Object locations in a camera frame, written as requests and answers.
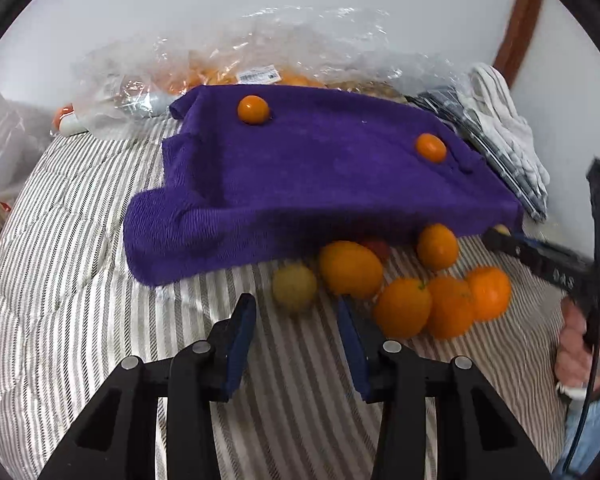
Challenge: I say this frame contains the crumpled clear plastic bag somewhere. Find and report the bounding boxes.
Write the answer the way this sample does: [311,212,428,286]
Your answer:
[0,85,53,206]

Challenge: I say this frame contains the person's right hand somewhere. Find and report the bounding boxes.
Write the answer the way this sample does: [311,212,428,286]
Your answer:
[554,300,600,397]

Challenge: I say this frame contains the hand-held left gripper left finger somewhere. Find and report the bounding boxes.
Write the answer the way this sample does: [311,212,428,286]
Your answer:
[37,292,257,480]

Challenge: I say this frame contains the white bottle with orange cap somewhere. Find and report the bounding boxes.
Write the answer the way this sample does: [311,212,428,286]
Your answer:
[52,103,101,136]

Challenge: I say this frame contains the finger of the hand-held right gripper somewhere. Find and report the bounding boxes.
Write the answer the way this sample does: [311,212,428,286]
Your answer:
[481,227,547,279]

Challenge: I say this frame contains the yellow-green small citrus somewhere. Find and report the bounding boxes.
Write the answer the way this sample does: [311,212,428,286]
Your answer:
[272,263,318,314]

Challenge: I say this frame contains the small red fruit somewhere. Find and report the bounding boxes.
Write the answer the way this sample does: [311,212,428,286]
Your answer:
[362,237,392,263]

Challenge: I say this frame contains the white cloth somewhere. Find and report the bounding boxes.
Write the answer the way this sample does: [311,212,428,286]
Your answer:
[467,62,551,188]

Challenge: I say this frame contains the clear plastic bag of oranges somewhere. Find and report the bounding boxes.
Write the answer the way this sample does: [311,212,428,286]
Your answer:
[72,30,331,128]

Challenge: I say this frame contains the striped bed sheet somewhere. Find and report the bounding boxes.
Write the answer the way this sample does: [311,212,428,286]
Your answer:
[0,110,581,480]

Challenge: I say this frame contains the person's blue jeans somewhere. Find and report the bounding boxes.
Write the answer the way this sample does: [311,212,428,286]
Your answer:
[552,392,600,480]

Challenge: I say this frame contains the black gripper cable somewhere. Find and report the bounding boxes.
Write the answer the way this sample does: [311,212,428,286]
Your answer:
[562,327,600,473]

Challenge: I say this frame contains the grey checked cloth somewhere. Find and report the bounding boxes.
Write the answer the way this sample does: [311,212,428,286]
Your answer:
[410,87,548,221]

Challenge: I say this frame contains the brown wooden door frame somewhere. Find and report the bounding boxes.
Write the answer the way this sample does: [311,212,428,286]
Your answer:
[495,0,546,92]

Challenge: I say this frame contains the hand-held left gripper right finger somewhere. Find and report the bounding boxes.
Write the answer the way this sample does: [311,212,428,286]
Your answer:
[336,297,553,480]

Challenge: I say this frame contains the orange mandarin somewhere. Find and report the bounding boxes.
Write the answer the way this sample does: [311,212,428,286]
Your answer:
[465,266,512,322]
[317,241,384,300]
[416,223,459,272]
[425,276,476,340]
[373,277,433,338]

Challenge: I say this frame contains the purple towel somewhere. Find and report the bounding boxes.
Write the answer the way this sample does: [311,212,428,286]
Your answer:
[123,85,525,288]

